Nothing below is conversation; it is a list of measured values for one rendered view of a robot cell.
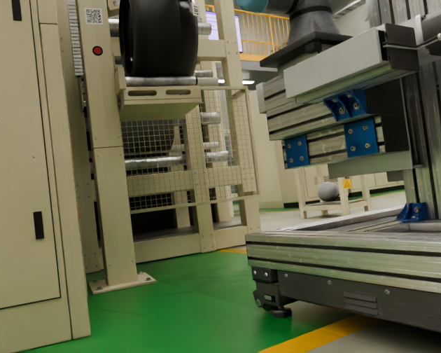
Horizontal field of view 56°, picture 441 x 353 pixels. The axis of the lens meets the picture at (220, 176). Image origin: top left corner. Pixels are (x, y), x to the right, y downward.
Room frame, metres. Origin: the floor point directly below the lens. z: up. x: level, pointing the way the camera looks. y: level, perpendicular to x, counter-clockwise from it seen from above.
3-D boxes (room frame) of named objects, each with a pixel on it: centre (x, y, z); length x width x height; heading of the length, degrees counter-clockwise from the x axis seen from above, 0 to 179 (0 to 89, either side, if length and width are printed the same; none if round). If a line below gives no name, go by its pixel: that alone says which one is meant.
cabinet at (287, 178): (6.49, -1.43, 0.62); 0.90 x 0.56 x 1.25; 122
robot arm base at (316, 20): (1.14, -0.30, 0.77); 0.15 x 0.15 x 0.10
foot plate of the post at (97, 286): (1.92, 0.51, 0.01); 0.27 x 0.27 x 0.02; 21
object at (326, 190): (4.05, -1.06, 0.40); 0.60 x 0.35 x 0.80; 32
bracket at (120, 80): (1.96, 0.44, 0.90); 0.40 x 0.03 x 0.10; 21
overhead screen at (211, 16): (5.80, -0.27, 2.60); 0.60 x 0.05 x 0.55; 122
